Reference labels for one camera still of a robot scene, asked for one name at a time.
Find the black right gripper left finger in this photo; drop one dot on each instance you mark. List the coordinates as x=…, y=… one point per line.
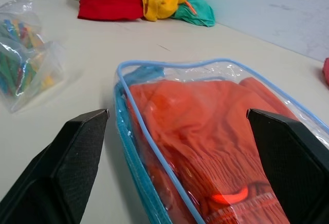
x=64, y=167

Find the green garment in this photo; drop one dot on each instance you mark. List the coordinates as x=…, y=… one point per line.
x=199, y=10

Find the orange knitted garment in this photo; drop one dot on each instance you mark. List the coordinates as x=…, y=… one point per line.
x=195, y=136

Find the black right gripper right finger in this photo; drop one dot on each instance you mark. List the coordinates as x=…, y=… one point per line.
x=290, y=162

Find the clear blue-trimmed zipper pouch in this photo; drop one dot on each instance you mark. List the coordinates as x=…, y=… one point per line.
x=144, y=147

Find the red object at edge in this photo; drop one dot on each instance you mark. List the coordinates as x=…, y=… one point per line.
x=326, y=72

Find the clear bag of coloured clothespins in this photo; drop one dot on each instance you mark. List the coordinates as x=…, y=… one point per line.
x=23, y=54

